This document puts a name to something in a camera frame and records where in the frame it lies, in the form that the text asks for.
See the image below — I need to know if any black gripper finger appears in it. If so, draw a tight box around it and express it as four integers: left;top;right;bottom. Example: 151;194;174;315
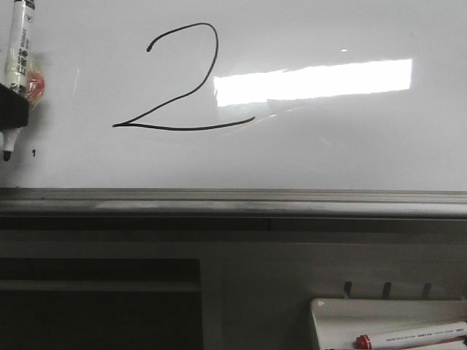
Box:
0;84;29;131

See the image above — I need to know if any black and white whiteboard marker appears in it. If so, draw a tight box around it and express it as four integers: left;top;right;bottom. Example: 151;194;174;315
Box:
1;1;45;161

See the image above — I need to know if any white whiteboard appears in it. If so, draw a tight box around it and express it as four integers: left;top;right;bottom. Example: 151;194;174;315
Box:
1;1;466;218

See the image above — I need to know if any white plastic marker tray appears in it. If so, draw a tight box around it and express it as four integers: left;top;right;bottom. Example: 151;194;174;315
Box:
310;298;466;349

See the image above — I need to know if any red capped white marker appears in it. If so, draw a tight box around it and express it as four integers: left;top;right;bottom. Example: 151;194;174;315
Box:
355;321;466;349

